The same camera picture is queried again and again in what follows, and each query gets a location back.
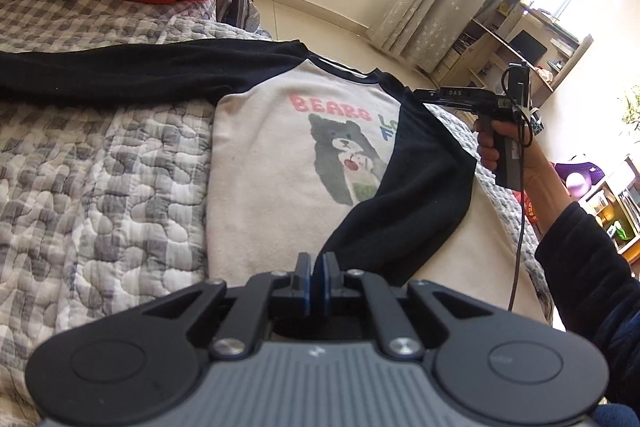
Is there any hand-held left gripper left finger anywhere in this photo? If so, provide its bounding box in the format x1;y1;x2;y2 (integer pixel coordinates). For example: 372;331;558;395
142;252;314;360

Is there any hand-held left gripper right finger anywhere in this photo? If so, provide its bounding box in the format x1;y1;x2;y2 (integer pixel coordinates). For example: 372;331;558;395
320;252;494;360

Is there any cream sweatshirt with black sleeves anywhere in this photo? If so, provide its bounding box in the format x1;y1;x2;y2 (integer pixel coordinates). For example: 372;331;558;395
0;38;554;324

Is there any person's right forearm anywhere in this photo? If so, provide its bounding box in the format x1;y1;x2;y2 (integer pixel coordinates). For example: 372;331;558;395
520;177;640;408

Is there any person's right hand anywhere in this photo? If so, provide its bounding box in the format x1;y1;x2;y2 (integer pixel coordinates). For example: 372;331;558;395
474;117;557;198

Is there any purple bag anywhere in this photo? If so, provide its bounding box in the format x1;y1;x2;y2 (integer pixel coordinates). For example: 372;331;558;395
554;159;599;204

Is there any light wooden desk unit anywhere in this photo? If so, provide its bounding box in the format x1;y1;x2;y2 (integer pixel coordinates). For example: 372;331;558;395
432;0;596;96

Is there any black laptop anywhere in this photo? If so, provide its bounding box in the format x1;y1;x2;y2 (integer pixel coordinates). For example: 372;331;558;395
510;29;549;63

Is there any low wooden shelf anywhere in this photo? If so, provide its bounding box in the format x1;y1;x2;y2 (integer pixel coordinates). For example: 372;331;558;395
584;157;640;264

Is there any green houseplant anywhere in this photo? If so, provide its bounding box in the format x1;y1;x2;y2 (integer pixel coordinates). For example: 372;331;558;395
617;86;640;138

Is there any grey patterned backpack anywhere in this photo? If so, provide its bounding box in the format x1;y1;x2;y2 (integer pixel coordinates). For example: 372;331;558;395
217;0;274;40

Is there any grey checked quilted blanket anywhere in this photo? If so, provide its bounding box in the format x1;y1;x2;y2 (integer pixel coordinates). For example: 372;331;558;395
0;14;557;427

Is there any small-check grey bed sheet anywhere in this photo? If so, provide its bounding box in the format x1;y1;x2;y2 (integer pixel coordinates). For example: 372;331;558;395
0;0;222;54

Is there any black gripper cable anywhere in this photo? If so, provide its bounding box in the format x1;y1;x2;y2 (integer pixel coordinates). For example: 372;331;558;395
501;67;535;313

